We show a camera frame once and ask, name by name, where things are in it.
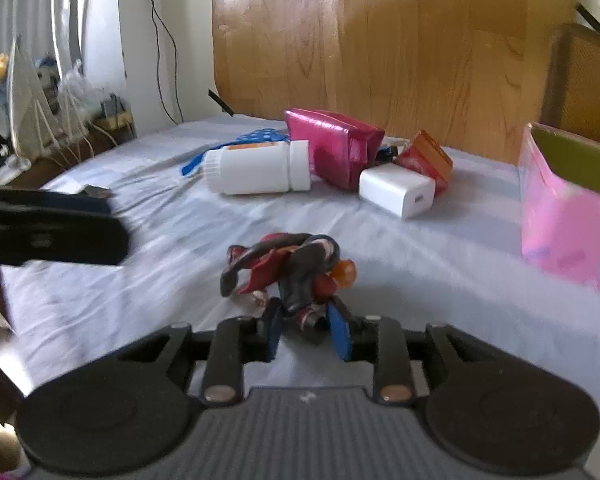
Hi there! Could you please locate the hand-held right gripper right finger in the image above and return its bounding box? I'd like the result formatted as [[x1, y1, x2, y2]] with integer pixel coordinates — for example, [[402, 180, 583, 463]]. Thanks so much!
[[325, 297, 487, 406]]

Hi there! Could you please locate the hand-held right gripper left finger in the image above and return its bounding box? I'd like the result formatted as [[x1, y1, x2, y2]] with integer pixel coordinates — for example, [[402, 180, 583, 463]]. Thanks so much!
[[115, 300, 285, 406]]

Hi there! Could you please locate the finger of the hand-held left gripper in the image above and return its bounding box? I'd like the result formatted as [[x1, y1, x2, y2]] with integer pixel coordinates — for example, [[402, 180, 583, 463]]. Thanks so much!
[[0, 209, 129, 267], [0, 188, 113, 217]]

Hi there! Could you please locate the red black toy figure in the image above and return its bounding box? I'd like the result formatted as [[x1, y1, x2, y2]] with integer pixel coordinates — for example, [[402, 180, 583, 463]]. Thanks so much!
[[219, 231, 357, 347]]

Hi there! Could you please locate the white charger block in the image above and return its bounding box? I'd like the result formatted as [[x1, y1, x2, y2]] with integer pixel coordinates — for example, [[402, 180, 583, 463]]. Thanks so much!
[[358, 162, 437, 219]]

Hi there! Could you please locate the shiny pink pouch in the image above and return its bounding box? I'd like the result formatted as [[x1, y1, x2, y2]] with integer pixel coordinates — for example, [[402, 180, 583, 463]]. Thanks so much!
[[285, 108, 386, 192]]

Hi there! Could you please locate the orange red snack packet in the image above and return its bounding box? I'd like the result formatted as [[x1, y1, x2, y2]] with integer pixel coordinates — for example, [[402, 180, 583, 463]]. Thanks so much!
[[396, 130, 454, 196]]

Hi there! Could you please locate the blue dotted cloth item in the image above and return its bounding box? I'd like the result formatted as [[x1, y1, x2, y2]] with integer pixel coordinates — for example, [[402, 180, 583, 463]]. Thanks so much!
[[181, 127, 291, 178]]

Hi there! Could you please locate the pink tin box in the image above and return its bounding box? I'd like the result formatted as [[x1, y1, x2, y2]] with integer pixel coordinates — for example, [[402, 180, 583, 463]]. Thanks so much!
[[518, 122, 600, 300]]

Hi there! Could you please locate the white plastic bottle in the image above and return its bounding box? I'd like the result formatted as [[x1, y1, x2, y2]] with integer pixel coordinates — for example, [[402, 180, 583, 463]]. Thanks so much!
[[201, 140, 313, 196]]

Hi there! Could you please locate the white curtain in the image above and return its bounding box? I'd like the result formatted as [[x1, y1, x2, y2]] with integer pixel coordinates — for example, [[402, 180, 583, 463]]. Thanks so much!
[[0, 0, 127, 92]]

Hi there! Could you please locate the wooden headboard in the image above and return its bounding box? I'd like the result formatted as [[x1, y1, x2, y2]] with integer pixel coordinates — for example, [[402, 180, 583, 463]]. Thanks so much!
[[210, 0, 576, 166]]

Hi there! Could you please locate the bundle of white cables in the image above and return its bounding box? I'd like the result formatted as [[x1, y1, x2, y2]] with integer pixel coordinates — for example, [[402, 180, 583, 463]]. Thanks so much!
[[10, 60, 137, 171]]

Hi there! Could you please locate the black strap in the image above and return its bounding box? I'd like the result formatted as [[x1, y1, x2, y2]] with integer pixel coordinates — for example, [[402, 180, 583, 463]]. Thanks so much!
[[207, 88, 234, 117]]

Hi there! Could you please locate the black cable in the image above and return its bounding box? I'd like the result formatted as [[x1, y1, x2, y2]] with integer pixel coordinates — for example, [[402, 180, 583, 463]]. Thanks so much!
[[139, 0, 182, 125]]

